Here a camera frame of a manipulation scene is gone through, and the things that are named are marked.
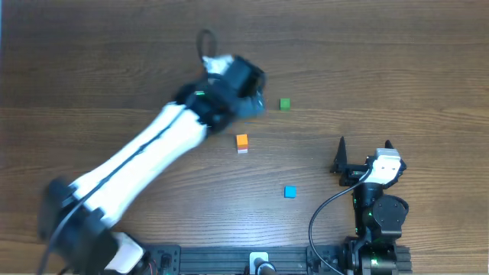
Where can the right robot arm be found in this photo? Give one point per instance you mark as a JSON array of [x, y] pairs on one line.
[[387, 214]]

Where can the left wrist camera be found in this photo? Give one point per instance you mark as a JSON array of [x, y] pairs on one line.
[[217, 65]]

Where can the blue cube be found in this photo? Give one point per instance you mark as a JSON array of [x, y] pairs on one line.
[[290, 191]]

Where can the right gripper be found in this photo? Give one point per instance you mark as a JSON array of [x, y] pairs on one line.
[[353, 173]]

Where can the orange cube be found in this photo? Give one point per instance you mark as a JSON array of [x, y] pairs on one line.
[[241, 140]]

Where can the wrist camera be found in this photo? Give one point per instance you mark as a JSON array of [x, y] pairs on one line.
[[217, 65], [386, 166]]

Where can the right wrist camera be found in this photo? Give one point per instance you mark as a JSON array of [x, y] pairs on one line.
[[386, 166]]

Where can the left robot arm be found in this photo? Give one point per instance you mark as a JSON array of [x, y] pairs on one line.
[[153, 149]]

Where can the green cube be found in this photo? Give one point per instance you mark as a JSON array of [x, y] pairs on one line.
[[285, 104]]

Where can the mounting rail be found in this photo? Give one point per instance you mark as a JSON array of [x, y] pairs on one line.
[[221, 259]]

